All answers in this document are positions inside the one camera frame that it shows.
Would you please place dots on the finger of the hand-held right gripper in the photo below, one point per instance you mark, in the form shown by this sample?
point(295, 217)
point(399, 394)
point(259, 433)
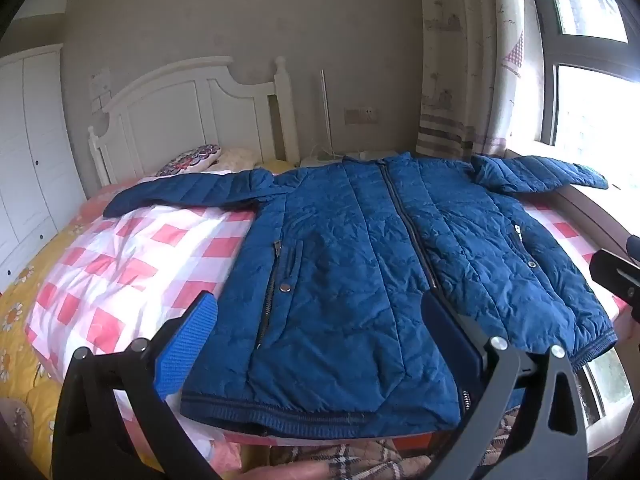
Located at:
point(615, 272)

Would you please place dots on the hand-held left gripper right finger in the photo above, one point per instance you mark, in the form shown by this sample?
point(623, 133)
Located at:
point(445, 325)

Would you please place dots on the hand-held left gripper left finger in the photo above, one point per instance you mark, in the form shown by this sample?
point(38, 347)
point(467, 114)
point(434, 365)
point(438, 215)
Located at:
point(192, 335)

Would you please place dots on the blue quilted jacket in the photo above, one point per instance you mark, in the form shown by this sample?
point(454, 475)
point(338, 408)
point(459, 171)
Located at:
point(350, 240)

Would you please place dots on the pink white checked blanket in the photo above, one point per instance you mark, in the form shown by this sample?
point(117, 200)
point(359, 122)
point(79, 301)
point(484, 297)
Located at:
point(150, 260)

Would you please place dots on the plaid cloth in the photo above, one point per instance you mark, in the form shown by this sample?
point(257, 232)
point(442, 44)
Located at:
point(360, 460)

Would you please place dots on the yellow floral bedsheet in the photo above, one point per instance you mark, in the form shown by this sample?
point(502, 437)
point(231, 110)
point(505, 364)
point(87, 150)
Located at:
point(30, 320)

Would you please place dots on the window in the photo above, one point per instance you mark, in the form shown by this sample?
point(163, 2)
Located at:
point(590, 110)

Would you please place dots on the colourful patterned pillow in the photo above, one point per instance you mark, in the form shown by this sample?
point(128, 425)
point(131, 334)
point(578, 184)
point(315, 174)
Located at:
point(192, 157)

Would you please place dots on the cream fluffy pillow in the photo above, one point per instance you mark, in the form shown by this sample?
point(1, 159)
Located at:
point(240, 158)

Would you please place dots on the white nightstand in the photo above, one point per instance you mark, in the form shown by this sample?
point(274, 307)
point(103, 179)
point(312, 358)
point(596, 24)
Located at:
point(320, 161)

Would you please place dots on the white wooden headboard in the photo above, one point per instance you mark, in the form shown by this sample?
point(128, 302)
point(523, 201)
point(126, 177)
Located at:
point(165, 120)

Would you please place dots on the white wardrobe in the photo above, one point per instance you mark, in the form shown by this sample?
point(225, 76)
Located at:
point(35, 160)

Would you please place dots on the white slim desk lamp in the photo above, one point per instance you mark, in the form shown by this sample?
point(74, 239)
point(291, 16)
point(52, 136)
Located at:
point(325, 110)

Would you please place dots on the beige printed curtain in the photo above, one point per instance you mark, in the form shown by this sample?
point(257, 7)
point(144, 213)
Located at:
point(460, 60)

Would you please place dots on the wall socket panel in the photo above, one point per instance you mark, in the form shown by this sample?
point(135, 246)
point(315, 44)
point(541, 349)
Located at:
point(361, 115)

